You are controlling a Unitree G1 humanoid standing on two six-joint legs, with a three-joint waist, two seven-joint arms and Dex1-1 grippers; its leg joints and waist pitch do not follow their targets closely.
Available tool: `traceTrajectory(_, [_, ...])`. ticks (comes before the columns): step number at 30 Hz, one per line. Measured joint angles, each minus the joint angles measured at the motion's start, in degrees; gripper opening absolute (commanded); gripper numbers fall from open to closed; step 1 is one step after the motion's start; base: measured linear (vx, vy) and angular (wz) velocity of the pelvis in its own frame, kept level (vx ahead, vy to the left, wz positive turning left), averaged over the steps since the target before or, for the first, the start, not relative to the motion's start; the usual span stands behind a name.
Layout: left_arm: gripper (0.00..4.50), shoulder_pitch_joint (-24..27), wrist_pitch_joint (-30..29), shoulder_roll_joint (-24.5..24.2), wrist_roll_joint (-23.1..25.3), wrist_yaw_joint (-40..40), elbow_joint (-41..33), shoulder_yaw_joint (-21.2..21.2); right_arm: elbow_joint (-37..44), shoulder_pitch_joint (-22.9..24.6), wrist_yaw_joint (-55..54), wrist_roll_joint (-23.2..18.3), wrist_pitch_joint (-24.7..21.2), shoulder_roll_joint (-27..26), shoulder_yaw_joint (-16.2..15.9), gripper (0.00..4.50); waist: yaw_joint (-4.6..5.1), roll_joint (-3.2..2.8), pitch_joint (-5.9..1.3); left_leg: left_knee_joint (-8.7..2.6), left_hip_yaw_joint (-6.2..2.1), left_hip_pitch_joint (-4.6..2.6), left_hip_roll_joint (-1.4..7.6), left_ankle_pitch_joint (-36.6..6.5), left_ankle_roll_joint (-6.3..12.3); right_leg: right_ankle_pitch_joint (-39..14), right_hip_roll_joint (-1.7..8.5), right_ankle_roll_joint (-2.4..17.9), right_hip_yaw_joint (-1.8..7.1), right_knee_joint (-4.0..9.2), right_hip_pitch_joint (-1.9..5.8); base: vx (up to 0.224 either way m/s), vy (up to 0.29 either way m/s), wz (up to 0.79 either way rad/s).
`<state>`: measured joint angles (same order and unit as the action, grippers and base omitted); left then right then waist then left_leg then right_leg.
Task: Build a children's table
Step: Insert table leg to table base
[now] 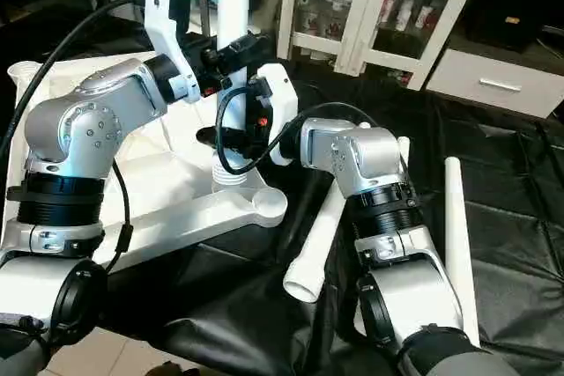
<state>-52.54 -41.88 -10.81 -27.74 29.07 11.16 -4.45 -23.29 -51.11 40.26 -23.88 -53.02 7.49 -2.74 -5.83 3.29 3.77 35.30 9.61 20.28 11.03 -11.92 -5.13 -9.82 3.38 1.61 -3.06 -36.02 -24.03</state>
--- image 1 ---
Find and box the white plastic table top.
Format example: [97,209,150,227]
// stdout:
[0,58,291,308]

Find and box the black box device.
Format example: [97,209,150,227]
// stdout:
[479,0,545,52]

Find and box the white glass door cabinet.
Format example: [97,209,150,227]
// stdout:
[277,0,485,92]

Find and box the white drawer unit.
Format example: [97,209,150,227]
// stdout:
[427,48,564,121]

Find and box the black table mat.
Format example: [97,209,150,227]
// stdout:
[0,15,564,376]

